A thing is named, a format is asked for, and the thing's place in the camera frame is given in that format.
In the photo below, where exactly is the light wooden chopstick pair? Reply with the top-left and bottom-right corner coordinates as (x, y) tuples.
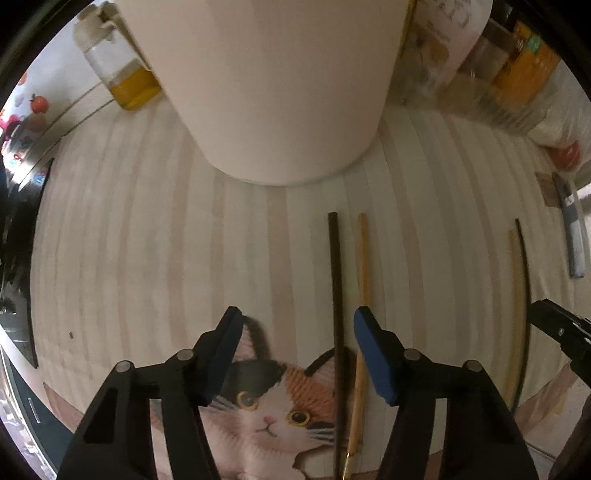
(342, 213), (370, 480)

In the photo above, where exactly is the light chopstick patterned end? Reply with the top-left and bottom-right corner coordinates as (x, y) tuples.
(504, 219), (531, 413)

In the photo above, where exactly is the dark chopstick pair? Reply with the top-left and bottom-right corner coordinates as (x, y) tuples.
(328, 212), (346, 479)

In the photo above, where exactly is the blue smartphone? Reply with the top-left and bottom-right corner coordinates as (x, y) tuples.
(553, 173), (586, 279)

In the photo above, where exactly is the small brown card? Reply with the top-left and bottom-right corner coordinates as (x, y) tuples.
(535, 172), (561, 208)

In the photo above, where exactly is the white plastic bag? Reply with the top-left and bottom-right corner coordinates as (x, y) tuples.
(528, 60), (590, 173)

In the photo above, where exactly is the black gas stove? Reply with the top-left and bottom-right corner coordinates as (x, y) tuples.
(1, 157), (54, 368)

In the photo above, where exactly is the orange label bottle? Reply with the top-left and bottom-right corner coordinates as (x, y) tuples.
(493, 21), (561, 107)

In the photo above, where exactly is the white utensil holder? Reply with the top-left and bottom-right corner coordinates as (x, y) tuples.
(118, 1), (408, 186)

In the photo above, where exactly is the snack packet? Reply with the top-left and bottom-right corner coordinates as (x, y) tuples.
(393, 0), (493, 103)

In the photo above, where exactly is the oil dispenser bottle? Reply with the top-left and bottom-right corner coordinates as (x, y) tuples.
(73, 1), (161, 111)

